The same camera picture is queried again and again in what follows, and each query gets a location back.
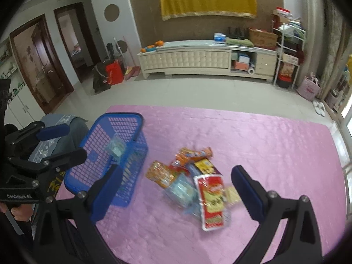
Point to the dark wooden doorway frame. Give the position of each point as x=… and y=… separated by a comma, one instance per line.
x=86, y=33

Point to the person's left forearm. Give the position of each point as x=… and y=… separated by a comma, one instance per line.
x=11, y=239

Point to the blue white box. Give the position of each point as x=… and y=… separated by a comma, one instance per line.
x=243, y=58

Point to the red white snack packet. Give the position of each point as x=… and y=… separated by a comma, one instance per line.
x=211, y=200

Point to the patterned beige curtain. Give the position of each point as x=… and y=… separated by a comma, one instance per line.
x=335, y=46

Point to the brown cardboard box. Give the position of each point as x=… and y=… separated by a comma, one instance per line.
x=262, y=39

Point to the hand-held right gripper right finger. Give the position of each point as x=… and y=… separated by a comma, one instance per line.
x=247, y=195

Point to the orange flat box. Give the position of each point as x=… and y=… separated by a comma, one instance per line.
x=239, y=65

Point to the red shopping bag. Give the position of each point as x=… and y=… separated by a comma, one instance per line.
x=114, y=73

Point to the purple yellow chips bag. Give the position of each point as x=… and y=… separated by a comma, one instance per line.
x=205, y=167

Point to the grey printed cloth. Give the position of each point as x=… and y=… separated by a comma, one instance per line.
x=57, y=139

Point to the pink tote bag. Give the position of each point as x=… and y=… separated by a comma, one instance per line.
x=310, y=88

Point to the pink quilted blanket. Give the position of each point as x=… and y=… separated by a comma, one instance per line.
x=247, y=143

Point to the white wall cupboard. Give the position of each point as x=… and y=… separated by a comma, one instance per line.
x=16, y=104

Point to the small red snack packet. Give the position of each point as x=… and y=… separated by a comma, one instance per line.
x=177, y=167

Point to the green folded cloth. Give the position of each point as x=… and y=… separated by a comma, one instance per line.
x=238, y=41

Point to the person's left hand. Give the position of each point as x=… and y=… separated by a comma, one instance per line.
x=20, y=213

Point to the orange yellow snack packet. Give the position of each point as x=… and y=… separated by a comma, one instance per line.
x=159, y=174

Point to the red white box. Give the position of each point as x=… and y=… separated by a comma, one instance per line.
x=283, y=12

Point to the dark cloth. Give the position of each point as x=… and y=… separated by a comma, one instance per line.
x=9, y=129

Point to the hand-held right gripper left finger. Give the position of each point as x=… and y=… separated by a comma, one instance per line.
x=107, y=194

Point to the white tufted media cabinet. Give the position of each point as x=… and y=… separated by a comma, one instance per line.
x=192, y=57

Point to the blue plastic mesh basket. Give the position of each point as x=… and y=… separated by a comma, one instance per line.
x=137, y=154

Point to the blue tissue packet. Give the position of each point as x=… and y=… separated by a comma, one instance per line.
x=219, y=37

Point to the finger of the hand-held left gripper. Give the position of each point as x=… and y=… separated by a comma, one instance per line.
x=52, y=132
x=71, y=156

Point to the clear blue snack packet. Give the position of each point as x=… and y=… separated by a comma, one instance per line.
x=117, y=145
x=180, y=191

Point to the white metal storage rack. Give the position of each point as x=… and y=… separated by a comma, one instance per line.
x=278, y=57

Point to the black bag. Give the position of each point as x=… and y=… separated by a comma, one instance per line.
x=99, y=77

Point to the cream cracker packet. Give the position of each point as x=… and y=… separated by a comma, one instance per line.
x=233, y=195

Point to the magenta flat box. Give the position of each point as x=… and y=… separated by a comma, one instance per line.
x=132, y=72

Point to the white paper towel roll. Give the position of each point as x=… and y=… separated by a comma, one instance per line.
x=250, y=71

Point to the dark wooden door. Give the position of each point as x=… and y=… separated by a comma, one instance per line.
x=41, y=63

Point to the red printed bag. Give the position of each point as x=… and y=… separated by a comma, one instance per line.
x=286, y=71

